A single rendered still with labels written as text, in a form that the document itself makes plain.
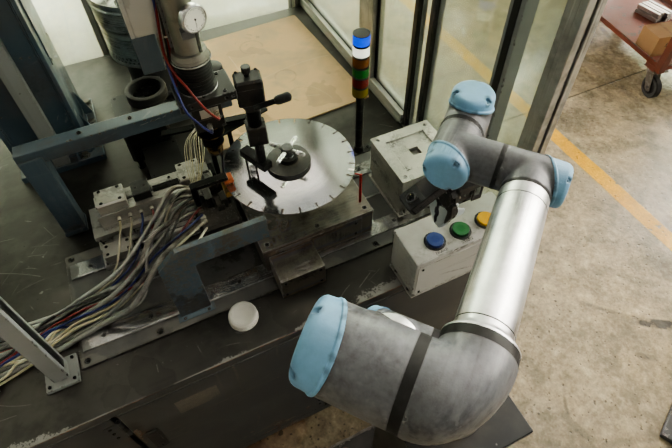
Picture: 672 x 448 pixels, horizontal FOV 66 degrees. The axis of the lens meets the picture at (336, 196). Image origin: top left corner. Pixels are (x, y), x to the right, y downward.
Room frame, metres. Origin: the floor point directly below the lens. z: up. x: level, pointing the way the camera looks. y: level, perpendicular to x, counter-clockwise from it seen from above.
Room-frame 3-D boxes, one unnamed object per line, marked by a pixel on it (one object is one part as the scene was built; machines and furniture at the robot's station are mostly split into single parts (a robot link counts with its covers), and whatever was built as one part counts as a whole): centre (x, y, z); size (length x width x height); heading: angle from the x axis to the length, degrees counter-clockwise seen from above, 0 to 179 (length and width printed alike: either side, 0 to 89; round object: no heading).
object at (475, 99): (0.68, -0.23, 1.27); 0.09 x 0.08 x 0.11; 154
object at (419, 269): (0.72, -0.28, 0.82); 0.28 x 0.11 x 0.15; 114
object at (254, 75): (0.84, 0.17, 1.17); 0.06 x 0.05 x 0.20; 105
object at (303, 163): (0.89, 0.12, 0.96); 0.11 x 0.11 x 0.03
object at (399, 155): (0.98, -0.21, 0.82); 0.18 x 0.18 x 0.15; 24
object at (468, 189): (0.69, -0.24, 1.11); 0.09 x 0.08 x 0.12; 114
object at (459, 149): (0.59, -0.21, 1.27); 0.11 x 0.11 x 0.08; 64
